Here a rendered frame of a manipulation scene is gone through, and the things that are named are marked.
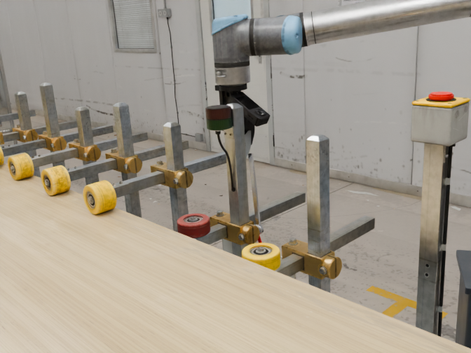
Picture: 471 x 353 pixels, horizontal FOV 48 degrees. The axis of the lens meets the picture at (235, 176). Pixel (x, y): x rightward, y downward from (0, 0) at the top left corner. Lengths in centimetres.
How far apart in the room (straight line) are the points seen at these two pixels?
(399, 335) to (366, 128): 344
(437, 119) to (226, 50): 59
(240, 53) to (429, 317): 73
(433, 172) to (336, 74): 339
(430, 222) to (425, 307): 17
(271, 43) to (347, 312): 68
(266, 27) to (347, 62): 297
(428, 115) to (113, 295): 64
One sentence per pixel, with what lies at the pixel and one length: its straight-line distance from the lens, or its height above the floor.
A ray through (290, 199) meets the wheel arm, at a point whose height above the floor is 86.
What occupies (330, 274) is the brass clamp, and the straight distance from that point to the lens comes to 118.
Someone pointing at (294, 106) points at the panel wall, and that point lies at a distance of 464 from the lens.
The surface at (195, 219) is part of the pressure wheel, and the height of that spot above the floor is 91.
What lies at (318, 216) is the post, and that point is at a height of 95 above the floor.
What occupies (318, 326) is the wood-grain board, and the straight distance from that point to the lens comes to 88.
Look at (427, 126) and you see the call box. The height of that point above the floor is 118.
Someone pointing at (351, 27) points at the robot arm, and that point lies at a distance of 144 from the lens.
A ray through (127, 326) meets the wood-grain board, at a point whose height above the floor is 90.
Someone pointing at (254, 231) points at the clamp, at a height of 85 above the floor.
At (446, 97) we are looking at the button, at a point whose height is 123.
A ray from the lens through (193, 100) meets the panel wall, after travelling 564.
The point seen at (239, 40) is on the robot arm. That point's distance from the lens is 132.
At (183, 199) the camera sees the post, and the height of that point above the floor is 88.
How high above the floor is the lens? 138
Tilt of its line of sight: 17 degrees down
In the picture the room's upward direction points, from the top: 4 degrees counter-clockwise
